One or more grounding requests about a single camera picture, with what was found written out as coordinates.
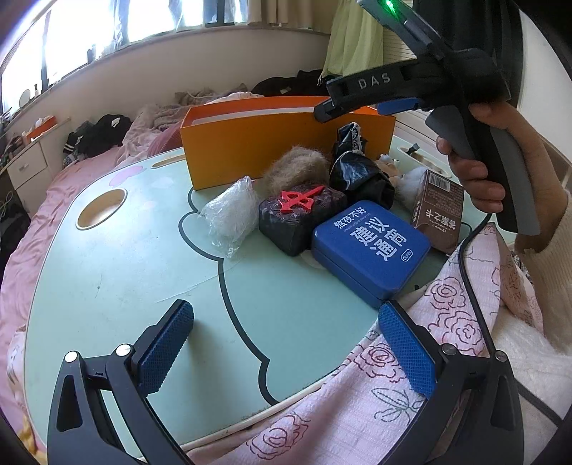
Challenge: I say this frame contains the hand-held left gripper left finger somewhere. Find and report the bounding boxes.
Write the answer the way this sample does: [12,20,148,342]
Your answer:
[47,299,196,465]

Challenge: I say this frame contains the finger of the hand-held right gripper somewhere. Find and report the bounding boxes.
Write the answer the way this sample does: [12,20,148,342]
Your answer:
[376,98,430,116]
[313,58,448,123]

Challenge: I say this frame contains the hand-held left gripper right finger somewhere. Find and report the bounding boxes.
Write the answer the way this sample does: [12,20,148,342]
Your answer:
[378,299,523,465]

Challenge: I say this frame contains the white furry pom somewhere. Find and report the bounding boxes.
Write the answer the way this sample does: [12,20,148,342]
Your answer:
[394,166,430,209]

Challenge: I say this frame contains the black plastic bag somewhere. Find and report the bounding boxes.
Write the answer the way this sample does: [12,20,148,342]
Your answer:
[329,122,396,211]

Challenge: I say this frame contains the blue tin box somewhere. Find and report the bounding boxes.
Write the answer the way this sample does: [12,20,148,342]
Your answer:
[311,200,432,310]

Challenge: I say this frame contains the brown carton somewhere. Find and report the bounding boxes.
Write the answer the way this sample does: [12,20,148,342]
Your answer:
[410,168,466,255]

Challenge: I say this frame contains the brown furry pom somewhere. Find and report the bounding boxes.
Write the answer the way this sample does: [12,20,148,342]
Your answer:
[260,144,332,200]

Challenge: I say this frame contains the orange cardboard box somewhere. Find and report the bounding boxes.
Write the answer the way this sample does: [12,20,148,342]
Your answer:
[179,95,398,191]

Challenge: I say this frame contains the red hair clip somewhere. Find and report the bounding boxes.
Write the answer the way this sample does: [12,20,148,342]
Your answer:
[280,185,324,212]

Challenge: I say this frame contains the clear plastic bag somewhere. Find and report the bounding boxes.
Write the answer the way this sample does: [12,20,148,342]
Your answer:
[198,176,258,259]

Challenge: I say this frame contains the dark pouch with red clip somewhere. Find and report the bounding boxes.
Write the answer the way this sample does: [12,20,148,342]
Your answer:
[258,182,349,256]

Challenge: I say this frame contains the person's right forearm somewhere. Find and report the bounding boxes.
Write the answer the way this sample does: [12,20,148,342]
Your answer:
[512,190,572,358]

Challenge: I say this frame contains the person's right hand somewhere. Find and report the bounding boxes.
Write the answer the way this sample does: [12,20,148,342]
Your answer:
[437,106,559,229]

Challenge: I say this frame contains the green hanging cloth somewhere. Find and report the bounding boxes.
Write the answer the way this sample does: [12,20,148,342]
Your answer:
[322,0,385,83]

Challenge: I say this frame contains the black hanging garment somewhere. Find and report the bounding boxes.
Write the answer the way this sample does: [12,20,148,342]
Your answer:
[413,0,526,108]

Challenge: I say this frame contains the black clothes pile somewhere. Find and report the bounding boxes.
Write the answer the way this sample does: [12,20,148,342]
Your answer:
[252,69,334,97]

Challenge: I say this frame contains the beige curtain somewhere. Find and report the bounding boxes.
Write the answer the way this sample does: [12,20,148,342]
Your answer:
[263,0,340,34]

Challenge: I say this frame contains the white fluffy cloth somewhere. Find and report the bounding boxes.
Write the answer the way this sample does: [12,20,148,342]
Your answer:
[489,308,572,430]

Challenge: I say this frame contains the beige knit cloth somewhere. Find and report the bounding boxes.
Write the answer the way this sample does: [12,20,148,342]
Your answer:
[174,83,251,108]

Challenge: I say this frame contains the pink bed sheet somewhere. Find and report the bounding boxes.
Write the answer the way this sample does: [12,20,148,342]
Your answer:
[0,134,188,448]

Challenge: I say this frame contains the dark pink pillow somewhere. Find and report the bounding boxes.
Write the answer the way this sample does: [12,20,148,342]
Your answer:
[152,123,188,153]

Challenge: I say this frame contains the crumpled pink quilt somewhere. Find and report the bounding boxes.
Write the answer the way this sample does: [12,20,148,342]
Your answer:
[120,103,188,157]

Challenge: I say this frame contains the white drawer cabinet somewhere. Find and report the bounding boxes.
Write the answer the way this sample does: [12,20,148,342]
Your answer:
[0,138,50,211]

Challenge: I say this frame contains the black clothes with white label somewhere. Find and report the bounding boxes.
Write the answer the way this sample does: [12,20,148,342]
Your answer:
[63,114,132,157]

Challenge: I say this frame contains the window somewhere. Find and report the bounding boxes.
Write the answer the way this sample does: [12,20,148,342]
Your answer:
[0,0,331,112]

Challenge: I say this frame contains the small orange storage box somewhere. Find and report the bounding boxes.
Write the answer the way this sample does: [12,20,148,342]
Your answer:
[26,115,58,139]

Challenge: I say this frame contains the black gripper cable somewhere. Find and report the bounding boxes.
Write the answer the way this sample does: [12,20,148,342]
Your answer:
[457,214,566,423]

